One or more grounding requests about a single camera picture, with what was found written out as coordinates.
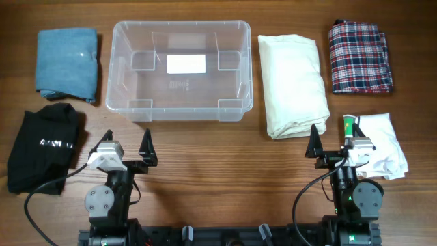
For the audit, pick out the black garment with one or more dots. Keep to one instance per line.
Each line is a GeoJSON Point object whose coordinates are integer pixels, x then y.
{"type": "Point", "coordinates": [44, 147]}

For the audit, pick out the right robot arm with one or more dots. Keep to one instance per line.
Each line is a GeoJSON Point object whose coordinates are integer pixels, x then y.
{"type": "Point", "coordinates": [357, 202]}

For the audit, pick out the cream cloth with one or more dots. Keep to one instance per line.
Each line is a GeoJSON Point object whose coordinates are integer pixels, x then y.
{"type": "Point", "coordinates": [294, 93]}

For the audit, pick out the clear plastic storage container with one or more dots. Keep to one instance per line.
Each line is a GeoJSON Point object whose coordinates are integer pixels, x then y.
{"type": "Point", "coordinates": [140, 89]}

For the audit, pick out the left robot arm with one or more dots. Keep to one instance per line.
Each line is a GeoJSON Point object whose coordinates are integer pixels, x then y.
{"type": "Point", "coordinates": [108, 205]}

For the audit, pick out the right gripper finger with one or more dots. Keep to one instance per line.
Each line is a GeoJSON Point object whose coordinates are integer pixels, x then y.
{"type": "Point", "coordinates": [356, 131]}
{"type": "Point", "coordinates": [315, 147]}

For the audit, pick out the folded blue denim cloth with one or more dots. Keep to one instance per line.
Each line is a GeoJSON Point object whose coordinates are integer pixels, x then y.
{"type": "Point", "coordinates": [67, 63]}

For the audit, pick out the plaid shirt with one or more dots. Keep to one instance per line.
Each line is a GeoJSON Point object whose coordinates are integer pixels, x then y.
{"type": "Point", "coordinates": [359, 59]}

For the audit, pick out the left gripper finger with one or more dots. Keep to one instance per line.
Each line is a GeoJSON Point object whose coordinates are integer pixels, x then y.
{"type": "Point", "coordinates": [146, 150]}
{"type": "Point", "coordinates": [108, 136]}

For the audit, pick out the white label in container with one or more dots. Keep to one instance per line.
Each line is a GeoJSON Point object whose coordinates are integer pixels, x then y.
{"type": "Point", "coordinates": [186, 64]}

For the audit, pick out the white t-shirt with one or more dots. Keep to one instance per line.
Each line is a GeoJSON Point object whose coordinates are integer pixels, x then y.
{"type": "Point", "coordinates": [388, 159]}

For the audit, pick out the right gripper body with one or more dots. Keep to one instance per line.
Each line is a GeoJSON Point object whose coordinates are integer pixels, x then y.
{"type": "Point", "coordinates": [328, 159]}

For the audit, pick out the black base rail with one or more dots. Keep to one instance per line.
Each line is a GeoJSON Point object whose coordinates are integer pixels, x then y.
{"type": "Point", "coordinates": [277, 235]}

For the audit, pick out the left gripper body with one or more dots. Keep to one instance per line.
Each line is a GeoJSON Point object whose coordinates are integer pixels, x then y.
{"type": "Point", "coordinates": [136, 166]}

